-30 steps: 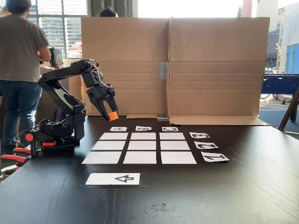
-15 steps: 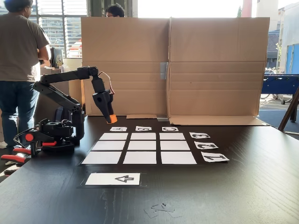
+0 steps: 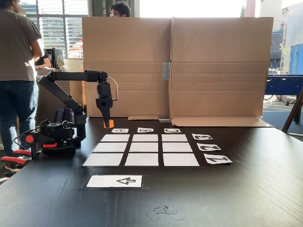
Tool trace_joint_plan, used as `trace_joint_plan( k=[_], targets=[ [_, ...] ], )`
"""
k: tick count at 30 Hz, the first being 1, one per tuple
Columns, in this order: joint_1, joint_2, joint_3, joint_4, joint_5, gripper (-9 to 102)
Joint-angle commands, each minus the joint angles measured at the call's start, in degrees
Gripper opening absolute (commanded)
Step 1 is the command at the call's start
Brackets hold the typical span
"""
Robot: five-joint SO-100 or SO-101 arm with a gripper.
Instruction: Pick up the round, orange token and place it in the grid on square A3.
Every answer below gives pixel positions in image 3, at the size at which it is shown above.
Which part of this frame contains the wooden easel leg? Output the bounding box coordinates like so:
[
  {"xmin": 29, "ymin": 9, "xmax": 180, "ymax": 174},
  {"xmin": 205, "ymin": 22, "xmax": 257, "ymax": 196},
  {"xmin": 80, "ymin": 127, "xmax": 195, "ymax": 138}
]
[{"xmin": 281, "ymin": 88, "xmax": 303, "ymax": 133}]

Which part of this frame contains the person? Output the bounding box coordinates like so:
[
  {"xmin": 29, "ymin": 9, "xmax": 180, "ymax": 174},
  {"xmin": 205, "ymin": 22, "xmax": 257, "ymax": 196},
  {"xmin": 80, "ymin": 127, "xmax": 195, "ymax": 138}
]
[
  {"xmin": 109, "ymin": 1, "xmax": 132, "ymax": 18},
  {"xmin": 34, "ymin": 48, "xmax": 53, "ymax": 70},
  {"xmin": 0, "ymin": 0, "xmax": 45, "ymax": 154}
]

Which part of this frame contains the paper sheet number 2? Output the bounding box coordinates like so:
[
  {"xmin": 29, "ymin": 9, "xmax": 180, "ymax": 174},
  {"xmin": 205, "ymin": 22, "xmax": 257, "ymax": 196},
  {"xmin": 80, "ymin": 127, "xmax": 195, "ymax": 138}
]
[{"xmin": 196, "ymin": 142, "xmax": 222, "ymax": 151}]

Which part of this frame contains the red black bar clamp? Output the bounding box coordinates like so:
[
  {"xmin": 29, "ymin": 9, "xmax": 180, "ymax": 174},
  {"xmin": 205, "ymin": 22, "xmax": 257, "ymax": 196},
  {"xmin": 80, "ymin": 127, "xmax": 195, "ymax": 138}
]
[
  {"xmin": 42, "ymin": 142, "xmax": 76, "ymax": 154},
  {"xmin": 0, "ymin": 134, "xmax": 40, "ymax": 167}
]

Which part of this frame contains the black box gold emblem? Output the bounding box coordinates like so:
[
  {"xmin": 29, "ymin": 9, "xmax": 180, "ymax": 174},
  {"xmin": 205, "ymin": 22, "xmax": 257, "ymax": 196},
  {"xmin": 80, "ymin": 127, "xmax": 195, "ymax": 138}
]
[{"xmin": 51, "ymin": 48, "xmax": 65, "ymax": 70}]

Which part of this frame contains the paper sheet number 1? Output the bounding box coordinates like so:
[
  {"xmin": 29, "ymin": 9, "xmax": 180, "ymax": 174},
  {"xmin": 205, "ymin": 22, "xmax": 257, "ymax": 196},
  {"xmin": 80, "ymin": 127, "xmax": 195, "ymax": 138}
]
[{"xmin": 203, "ymin": 153, "xmax": 234, "ymax": 165}]

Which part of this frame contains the white paper grid sheet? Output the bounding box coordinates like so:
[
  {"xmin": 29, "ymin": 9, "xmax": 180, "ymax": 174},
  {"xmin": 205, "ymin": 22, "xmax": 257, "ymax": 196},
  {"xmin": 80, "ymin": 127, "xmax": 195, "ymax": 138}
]
[{"xmin": 82, "ymin": 134, "xmax": 201, "ymax": 167}]

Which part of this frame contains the white arrow paper sheet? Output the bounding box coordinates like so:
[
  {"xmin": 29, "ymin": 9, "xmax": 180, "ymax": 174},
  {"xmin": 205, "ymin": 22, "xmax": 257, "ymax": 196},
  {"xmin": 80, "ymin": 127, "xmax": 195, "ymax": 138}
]
[{"xmin": 86, "ymin": 175, "xmax": 143, "ymax": 188}]

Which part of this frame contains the blue foosball table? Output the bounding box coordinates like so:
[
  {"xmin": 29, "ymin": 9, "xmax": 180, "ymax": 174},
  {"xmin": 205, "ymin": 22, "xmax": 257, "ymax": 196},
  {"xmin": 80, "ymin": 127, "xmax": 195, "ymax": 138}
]
[{"xmin": 265, "ymin": 75, "xmax": 303, "ymax": 106}]

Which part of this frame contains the paper sheet number 3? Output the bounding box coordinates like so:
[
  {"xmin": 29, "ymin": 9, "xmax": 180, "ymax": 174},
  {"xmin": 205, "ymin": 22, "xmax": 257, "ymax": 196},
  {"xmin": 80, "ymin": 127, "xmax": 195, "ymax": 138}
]
[{"xmin": 191, "ymin": 133, "xmax": 214, "ymax": 140}]

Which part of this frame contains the large brown cardboard screen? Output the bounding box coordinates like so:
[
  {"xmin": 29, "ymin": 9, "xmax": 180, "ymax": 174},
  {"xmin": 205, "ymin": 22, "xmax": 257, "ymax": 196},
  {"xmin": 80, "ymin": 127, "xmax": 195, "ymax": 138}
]
[{"xmin": 81, "ymin": 16, "xmax": 274, "ymax": 128}]

